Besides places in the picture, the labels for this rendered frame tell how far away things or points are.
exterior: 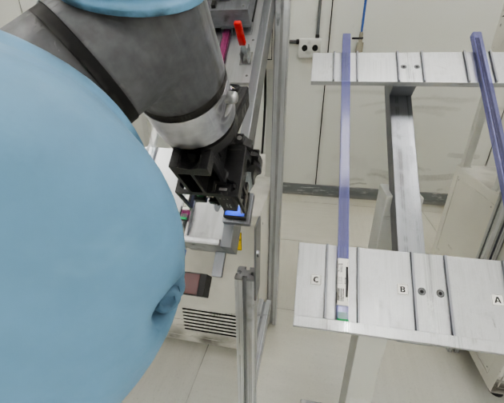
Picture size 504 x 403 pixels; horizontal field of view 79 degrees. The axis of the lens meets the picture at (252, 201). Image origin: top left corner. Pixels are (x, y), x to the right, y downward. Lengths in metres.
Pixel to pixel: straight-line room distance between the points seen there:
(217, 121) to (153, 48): 0.08
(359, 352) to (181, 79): 0.69
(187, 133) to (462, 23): 2.40
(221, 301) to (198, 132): 0.88
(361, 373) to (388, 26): 2.11
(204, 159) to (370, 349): 0.61
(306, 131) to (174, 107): 2.25
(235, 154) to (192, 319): 0.92
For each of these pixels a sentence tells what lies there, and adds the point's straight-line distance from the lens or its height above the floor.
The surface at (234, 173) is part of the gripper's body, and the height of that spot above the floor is 0.91.
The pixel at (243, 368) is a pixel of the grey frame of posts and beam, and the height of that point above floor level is 0.39.
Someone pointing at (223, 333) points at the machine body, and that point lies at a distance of 1.19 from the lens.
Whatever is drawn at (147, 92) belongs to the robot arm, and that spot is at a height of 1.00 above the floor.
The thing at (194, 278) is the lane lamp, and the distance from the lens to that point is 0.58.
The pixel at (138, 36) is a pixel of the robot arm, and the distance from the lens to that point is 0.19.
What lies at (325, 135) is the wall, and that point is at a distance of 2.46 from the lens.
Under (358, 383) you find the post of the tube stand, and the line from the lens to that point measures 0.86.
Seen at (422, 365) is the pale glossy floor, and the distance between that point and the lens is 1.43.
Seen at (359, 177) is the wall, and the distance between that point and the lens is 2.58.
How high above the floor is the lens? 1.02
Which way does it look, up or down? 25 degrees down
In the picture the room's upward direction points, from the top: straight up
